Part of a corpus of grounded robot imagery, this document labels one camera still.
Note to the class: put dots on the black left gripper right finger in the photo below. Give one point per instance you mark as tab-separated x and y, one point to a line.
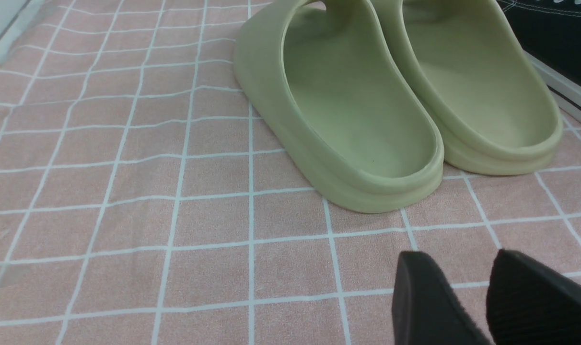
529	303

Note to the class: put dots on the green left foam slipper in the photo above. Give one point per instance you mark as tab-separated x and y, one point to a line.
325	83

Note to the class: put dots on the green right foam slipper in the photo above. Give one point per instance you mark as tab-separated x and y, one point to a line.
495	114

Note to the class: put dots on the black canvas sneaker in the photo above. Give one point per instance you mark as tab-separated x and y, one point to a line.
550	33

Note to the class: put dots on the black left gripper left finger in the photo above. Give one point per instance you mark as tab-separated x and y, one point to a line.
425	308

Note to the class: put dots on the green foam slipper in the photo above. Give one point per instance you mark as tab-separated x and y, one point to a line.
325	83
495	114

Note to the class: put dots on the pink checkered table cloth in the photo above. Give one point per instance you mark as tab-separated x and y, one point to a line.
143	201

